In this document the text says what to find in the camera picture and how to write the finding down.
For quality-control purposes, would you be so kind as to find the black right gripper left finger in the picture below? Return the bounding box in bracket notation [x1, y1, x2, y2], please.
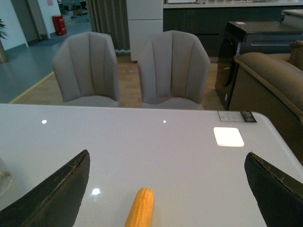
[0, 150, 90, 227]

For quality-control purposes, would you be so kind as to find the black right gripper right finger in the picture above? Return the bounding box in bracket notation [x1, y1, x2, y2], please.
[244, 152, 303, 227]

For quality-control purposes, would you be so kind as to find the yellow corn cob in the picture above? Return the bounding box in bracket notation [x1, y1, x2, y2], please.
[125, 187, 154, 227]

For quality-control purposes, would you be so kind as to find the gold plant pot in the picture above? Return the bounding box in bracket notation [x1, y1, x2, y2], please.
[0, 41, 8, 63]

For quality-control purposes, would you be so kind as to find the table corner label sticker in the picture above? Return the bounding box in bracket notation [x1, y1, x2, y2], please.
[217, 111, 257, 123]

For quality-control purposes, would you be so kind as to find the brown sofa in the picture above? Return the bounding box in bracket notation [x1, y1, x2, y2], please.
[229, 41, 303, 162]

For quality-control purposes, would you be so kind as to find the left beige upholstered chair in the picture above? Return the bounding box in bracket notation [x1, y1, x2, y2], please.
[52, 32, 120, 107]

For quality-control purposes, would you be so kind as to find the beige upholstered chair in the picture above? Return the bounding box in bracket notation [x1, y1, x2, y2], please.
[137, 30, 211, 110]
[52, 32, 120, 107]

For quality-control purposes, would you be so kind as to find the black appliance cabinet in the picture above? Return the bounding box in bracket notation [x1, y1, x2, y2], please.
[215, 21, 303, 110]

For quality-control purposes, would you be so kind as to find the right beige upholstered chair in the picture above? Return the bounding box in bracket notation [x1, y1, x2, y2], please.
[137, 30, 211, 110]

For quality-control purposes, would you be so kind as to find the green potted plant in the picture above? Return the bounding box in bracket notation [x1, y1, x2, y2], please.
[0, 19, 7, 39]

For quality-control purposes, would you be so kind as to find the red fire extinguisher box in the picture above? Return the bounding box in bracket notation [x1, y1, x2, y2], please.
[52, 15, 67, 35]

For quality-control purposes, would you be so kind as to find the dark kitchen counter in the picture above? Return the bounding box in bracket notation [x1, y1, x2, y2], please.
[163, 0, 303, 57]

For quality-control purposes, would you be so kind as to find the white square pillar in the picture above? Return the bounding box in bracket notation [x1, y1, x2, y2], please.
[126, 0, 164, 61]

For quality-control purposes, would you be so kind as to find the white microwave oven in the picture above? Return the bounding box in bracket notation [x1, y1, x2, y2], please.
[166, 0, 196, 4]

